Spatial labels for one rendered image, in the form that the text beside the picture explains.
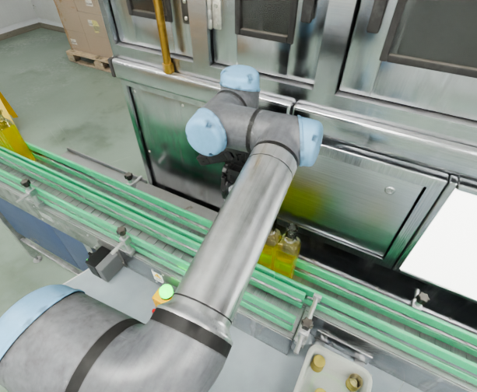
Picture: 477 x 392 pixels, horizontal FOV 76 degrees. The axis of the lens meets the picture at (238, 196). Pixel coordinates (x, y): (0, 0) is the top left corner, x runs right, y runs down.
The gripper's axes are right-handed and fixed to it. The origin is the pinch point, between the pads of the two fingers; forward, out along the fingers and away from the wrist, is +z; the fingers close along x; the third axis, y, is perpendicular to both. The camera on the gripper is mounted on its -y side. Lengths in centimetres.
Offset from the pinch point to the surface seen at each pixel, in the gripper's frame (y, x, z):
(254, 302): 14.0, -13.9, 21.4
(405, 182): 37.7, 12.3, -12.6
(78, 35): -367, 238, 79
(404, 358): 54, -6, 28
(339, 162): 22.7, 12.4, -12.4
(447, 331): 61, 3, 21
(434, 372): 62, -6, 28
